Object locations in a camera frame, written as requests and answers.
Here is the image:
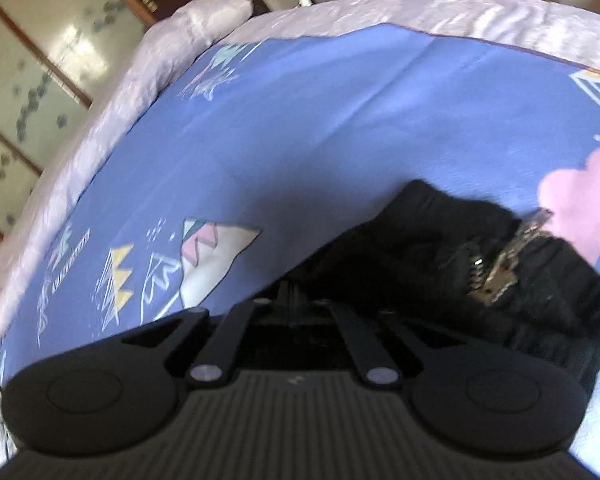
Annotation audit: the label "lavender pillow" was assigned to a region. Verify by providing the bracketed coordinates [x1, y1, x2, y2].
[142, 0, 255, 63]

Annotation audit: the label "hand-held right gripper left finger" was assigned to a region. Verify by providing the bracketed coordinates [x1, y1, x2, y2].
[121, 299, 272, 387]

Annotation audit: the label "wooden wardrobe with glass doors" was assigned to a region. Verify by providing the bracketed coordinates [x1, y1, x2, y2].
[0, 0, 153, 241]

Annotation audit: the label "silver metal chain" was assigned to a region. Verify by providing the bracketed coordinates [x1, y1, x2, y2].
[467, 208, 553, 304]

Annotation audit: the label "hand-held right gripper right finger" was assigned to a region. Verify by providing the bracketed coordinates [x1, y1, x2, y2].
[324, 301, 469, 387]

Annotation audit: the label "blue printed blanket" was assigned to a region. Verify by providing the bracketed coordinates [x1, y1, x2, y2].
[0, 22, 600, 476]

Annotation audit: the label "black pants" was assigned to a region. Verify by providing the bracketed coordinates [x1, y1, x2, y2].
[260, 179, 600, 396]

